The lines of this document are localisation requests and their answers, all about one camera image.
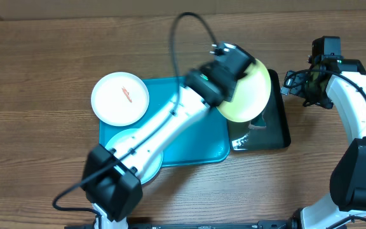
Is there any yellow green plate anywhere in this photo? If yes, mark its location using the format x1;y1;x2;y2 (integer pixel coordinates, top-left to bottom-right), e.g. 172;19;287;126
217;59;271;123

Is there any light blue plate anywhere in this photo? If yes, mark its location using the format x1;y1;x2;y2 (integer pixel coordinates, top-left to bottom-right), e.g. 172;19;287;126
105;128;163;184

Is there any white pink plate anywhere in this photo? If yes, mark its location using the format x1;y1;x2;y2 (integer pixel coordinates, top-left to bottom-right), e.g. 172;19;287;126
91;72;149;127

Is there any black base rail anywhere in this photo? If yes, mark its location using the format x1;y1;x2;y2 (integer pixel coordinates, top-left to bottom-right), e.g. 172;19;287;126
64;219;348;229

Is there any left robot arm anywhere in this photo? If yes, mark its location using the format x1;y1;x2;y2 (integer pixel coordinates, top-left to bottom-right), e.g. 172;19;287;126
81;48;260;228

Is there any black water tray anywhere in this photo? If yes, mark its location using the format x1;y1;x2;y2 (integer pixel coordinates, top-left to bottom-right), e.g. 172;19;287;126
228;69;291;151

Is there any green scrubbing sponge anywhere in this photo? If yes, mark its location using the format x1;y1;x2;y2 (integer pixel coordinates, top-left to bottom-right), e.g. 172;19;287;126
248;111;266;130

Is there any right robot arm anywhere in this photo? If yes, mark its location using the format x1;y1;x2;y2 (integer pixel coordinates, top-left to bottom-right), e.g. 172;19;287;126
281;59;366;228

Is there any teal plastic tray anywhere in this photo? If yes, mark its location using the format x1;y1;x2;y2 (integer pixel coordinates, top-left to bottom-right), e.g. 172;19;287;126
98;77;230;167

